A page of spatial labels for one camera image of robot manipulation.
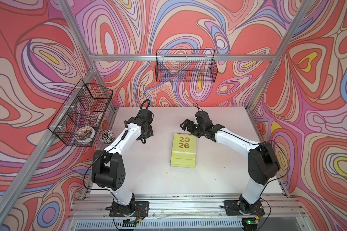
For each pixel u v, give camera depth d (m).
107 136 0.80
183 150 0.89
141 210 0.72
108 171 0.45
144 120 0.65
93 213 0.73
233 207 0.74
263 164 0.47
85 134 0.72
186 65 0.96
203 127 0.69
